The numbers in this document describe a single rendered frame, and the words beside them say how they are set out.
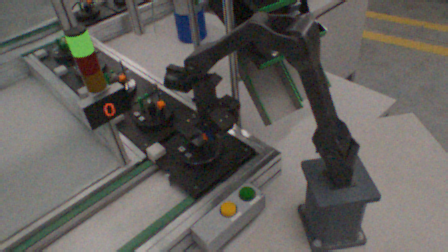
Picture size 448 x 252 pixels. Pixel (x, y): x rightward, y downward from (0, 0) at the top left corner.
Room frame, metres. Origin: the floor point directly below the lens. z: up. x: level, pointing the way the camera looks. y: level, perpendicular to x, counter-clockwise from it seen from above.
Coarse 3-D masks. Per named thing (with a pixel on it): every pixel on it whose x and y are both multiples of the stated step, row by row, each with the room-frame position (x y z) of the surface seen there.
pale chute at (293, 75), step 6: (282, 60) 1.00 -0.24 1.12; (288, 66) 1.03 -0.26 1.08; (288, 72) 0.97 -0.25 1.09; (294, 72) 1.02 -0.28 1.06; (324, 72) 1.00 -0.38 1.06; (294, 78) 1.00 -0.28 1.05; (294, 84) 0.94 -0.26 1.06; (300, 84) 0.99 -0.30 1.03; (330, 84) 0.97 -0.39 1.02; (300, 90) 0.97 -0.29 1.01; (300, 96) 0.92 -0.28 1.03; (306, 96) 0.96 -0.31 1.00
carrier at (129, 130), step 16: (160, 96) 1.05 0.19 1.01; (128, 112) 1.04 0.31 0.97; (144, 112) 1.00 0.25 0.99; (176, 112) 1.00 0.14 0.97; (192, 112) 0.99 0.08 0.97; (128, 128) 0.95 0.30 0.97; (144, 128) 0.93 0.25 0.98; (160, 128) 0.93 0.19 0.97; (144, 144) 0.86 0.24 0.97; (160, 144) 0.86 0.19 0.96
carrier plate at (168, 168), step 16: (176, 144) 0.84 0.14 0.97; (224, 144) 0.81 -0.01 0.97; (240, 144) 0.80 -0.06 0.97; (160, 160) 0.77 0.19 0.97; (176, 160) 0.77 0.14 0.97; (224, 160) 0.74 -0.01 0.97; (240, 160) 0.73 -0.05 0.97; (176, 176) 0.70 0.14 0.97; (192, 176) 0.69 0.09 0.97; (208, 176) 0.68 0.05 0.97; (192, 192) 0.63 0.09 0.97
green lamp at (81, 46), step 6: (78, 36) 0.75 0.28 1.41; (84, 36) 0.76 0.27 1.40; (72, 42) 0.75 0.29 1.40; (78, 42) 0.75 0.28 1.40; (84, 42) 0.75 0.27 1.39; (90, 42) 0.77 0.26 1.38; (72, 48) 0.75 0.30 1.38; (78, 48) 0.74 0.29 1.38; (84, 48) 0.75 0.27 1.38; (90, 48) 0.76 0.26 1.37; (72, 54) 0.76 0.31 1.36; (78, 54) 0.75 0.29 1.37; (84, 54) 0.75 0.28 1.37
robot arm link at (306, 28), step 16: (288, 32) 0.59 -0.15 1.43; (304, 32) 0.58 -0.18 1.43; (304, 48) 0.57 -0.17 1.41; (304, 64) 0.57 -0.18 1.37; (320, 64) 0.59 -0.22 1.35; (304, 80) 0.58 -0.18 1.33; (320, 80) 0.57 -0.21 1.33; (320, 96) 0.56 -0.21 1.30; (320, 112) 0.56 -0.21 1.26; (336, 112) 0.57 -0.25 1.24; (320, 128) 0.56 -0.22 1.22; (336, 128) 0.54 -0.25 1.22; (320, 144) 0.54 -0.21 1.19; (336, 144) 0.52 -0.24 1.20
